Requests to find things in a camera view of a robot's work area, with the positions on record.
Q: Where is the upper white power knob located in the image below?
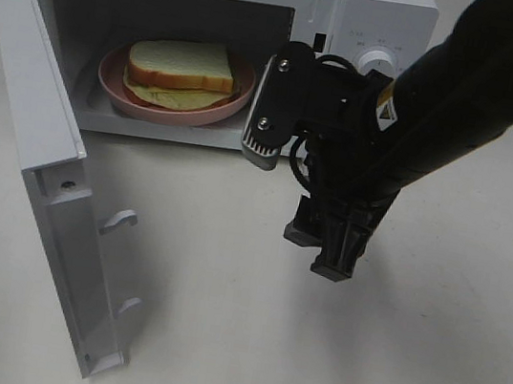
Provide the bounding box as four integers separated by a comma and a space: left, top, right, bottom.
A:
356, 49, 396, 77

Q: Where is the pink round plate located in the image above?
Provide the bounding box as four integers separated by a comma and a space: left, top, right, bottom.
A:
98, 47, 257, 127

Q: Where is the white microwave door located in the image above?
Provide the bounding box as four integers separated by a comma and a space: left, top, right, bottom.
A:
0, 0, 138, 378

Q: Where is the white microwave oven body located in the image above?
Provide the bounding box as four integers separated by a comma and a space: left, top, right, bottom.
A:
53, 0, 438, 149

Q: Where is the white bread sandwich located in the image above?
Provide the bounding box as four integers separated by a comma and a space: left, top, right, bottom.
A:
123, 39, 240, 112

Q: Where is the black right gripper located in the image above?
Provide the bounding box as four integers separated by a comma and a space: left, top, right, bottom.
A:
283, 60, 416, 282

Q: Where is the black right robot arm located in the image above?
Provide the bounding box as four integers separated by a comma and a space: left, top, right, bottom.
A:
284, 0, 513, 282

